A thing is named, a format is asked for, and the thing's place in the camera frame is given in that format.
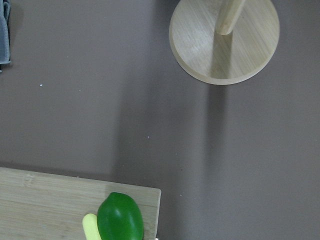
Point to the round wooden stand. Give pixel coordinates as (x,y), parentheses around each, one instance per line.
(224,42)

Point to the green lime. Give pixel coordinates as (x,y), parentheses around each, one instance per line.
(119,218)

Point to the yellow plastic knife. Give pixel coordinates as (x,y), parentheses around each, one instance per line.
(90,227)

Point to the bamboo cutting board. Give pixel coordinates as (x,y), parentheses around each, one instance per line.
(43,206)

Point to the grey folded cloth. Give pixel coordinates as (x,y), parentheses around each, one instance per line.
(5,8)

